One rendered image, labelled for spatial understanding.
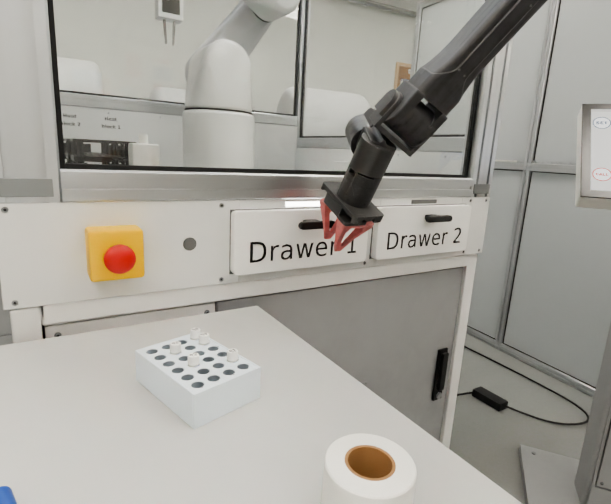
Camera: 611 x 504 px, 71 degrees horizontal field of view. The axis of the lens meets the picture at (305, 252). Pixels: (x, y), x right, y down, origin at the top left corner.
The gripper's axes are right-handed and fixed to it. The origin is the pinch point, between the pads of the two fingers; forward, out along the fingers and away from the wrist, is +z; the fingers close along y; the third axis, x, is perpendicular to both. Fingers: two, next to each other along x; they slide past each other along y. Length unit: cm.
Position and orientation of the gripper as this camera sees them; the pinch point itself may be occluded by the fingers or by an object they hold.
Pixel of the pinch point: (333, 241)
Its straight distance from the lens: 75.8
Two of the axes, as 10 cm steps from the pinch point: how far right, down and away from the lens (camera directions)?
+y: -4.7, -6.5, 6.0
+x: -8.2, 0.8, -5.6
